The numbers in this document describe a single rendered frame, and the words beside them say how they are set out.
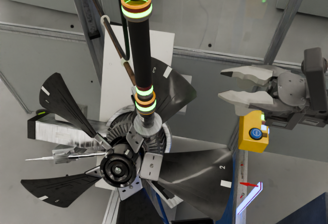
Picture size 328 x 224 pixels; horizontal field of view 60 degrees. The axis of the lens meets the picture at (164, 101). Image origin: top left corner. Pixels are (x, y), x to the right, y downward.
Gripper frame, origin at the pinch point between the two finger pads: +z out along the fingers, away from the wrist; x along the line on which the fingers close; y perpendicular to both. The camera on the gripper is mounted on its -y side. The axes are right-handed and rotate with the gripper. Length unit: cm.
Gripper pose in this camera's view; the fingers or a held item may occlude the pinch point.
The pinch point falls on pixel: (227, 81)
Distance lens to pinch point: 52.7
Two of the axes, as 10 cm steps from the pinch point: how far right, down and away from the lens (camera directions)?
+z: -9.8, -1.6, 1.1
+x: 1.9, -8.2, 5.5
